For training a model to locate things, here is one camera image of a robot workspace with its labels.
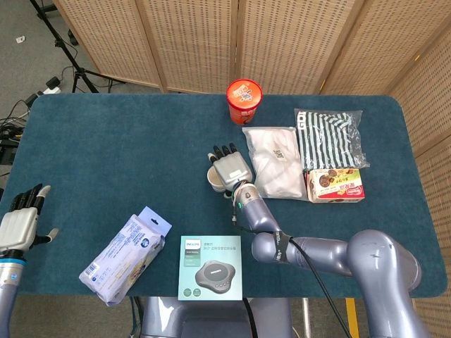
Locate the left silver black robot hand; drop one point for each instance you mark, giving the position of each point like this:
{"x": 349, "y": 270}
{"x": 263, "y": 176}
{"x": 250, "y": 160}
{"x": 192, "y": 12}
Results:
{"x": 17, "y": 229}

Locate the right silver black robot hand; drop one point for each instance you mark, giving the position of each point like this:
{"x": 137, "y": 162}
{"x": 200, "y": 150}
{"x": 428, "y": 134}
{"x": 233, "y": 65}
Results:
{"x": 232, "y": 169}

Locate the small white paper cup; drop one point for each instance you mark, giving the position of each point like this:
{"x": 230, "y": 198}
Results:
{"x": 214, "y": 179}

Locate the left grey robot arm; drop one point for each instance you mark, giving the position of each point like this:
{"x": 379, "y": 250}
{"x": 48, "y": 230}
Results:
{"x": 8, "y": 281}

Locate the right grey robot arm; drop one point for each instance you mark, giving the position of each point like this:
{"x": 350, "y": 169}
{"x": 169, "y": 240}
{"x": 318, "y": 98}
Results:
{"x": 380, "y": 264}

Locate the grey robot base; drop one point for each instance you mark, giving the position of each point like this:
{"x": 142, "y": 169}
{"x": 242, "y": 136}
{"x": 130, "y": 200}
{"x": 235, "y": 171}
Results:
{"x": 211, "y": 320}

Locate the white cloth package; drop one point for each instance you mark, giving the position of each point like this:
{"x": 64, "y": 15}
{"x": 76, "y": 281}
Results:
{"x": 278, "y": 165}

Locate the striped garment in plastic bag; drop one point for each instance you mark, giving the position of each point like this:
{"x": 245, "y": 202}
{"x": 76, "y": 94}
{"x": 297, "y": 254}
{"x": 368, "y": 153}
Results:
{"x": 327, "y": 141}

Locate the red round snack tub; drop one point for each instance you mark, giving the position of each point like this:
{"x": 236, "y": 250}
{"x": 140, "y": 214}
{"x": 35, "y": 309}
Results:
{"x": 244, "y": 96}

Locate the blue table mat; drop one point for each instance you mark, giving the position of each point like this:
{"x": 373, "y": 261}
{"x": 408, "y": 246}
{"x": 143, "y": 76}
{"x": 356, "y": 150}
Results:
{"x": 141, "y": 158}

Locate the teal speaker product box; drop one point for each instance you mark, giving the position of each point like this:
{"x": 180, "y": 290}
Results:
{"x": 210, "y": 267}

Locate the red cookie box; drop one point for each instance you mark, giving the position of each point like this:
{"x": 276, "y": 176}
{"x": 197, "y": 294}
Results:
{"x": 334, "y": 186}

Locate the lavender wet wipes pack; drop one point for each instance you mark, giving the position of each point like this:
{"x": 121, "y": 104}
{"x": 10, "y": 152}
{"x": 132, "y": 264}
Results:
{"x": 123, "y": 253}

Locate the wooden woven folding screen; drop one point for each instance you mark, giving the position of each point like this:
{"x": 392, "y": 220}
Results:
{"x": 289, "y": 42}

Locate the white power strip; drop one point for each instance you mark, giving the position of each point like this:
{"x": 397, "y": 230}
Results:
{"x": 49, "y": 89}

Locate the metal table leg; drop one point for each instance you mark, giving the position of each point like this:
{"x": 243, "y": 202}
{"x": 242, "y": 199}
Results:
{"x": 306, "y": 317}

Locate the black tripod stand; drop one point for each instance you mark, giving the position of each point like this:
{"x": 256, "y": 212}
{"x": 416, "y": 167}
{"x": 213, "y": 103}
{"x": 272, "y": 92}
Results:
{"x": 65, "y": 49}

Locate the small white floor scrap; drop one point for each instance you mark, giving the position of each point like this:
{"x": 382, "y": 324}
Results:
{"x": 20, "y": 39}

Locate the yellow strip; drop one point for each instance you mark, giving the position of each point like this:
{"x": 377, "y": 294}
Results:
{"x": 352, "y": 317}

